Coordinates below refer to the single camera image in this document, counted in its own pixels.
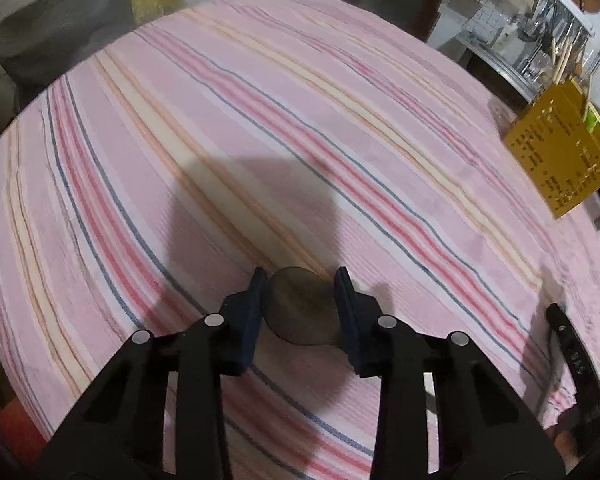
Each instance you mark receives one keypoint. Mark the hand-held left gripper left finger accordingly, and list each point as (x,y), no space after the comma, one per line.
(250,320)

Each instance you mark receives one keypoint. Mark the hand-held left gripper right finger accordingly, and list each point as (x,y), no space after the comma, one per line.
(347,320)

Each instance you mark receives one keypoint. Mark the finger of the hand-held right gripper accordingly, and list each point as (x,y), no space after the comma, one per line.
(573,352)

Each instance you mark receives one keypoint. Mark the round dark object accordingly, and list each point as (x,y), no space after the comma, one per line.
(300,310)

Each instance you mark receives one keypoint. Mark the yellow perforated utensil holder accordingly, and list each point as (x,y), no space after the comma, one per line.
(555,160)

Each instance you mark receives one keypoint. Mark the row of hanging steel utensils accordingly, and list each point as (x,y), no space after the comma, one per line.
(545,30)

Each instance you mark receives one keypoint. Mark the person's right hand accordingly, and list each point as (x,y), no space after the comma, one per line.
(562,432)

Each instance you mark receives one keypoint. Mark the pink striped tablecloth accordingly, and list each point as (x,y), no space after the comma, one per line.
(280,135)

